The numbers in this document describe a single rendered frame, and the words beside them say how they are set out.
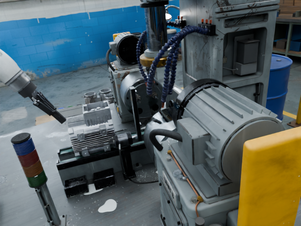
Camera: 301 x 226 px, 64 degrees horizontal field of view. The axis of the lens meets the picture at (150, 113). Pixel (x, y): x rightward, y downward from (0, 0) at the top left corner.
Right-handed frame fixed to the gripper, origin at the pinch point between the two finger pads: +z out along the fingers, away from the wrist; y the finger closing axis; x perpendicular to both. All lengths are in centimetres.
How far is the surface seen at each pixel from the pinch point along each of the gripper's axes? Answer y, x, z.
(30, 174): -38.9, 7.5, -2.2
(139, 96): 12.9, -35.4, 24.1
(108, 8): 557, -99, 28
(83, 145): -15.0, -3.0, 13.2
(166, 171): -63, -31, 13
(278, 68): 59, -144, 110
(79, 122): -9.7, -7.8, 5.3
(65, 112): 15.4, 1.2, 4.7
